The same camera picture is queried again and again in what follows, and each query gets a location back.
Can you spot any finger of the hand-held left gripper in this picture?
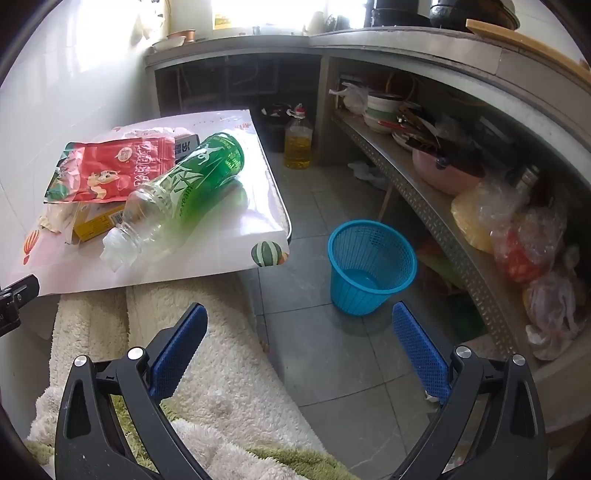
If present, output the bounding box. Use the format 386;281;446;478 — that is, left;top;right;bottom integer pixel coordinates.
0;274;40;337

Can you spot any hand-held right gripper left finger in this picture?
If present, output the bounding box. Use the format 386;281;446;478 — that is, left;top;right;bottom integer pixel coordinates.
54;302;213;480

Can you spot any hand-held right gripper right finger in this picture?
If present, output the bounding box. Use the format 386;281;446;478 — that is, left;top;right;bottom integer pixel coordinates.
392;301;548;480

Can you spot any blue plastic waste basket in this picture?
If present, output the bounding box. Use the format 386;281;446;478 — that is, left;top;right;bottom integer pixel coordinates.
328;220;417;316

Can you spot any yellow cardboard box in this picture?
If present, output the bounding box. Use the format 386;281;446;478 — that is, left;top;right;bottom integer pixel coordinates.
69;200;127;243

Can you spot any red snack bag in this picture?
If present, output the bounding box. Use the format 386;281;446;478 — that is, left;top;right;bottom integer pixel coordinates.
44;137;177;205

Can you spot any green soda can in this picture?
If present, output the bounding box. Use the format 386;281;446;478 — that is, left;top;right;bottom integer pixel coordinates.
100;132;245;273

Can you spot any blue white small box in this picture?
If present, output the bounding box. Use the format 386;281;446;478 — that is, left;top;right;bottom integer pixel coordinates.
173;134;199;162

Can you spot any black trash bin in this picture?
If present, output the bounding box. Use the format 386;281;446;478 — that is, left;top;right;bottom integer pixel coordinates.
256;102;296;153

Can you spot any perforated metal shelf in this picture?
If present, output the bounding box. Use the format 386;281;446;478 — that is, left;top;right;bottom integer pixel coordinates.
330;111;532;347

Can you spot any pinkish clear plastic bag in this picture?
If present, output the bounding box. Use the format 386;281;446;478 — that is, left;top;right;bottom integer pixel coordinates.
524;272;585;361

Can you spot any clear bag with red contents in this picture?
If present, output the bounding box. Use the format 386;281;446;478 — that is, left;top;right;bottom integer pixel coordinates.
492;208;566;284

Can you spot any yellow plastic bag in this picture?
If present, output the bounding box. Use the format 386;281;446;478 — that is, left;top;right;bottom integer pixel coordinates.
451;178;522;252

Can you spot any pink plastic basin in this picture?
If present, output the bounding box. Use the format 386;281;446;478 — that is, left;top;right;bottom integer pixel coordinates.
412;148;485;195

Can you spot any dark glass bottle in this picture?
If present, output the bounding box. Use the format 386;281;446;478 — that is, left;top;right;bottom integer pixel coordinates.
512;165;541;195

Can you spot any pile of plates and utensils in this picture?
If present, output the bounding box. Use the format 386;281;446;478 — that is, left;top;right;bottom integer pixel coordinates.
392;106;444;153

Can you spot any cooking oil bottle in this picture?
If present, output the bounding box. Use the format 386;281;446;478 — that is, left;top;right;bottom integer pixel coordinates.
284;104;315;170

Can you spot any stack of white bowls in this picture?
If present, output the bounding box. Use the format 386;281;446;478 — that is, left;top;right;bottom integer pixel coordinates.
363;92;404;134

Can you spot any white plastic bag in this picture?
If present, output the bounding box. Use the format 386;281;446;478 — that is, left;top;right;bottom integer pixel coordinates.
329;82;370;114

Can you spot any concrete kitchen counter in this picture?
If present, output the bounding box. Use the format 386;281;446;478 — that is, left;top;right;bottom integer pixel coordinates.
145;25;591;139

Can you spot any wooden cutting board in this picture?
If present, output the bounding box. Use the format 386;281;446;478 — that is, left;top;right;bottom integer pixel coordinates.
465;18;591;70

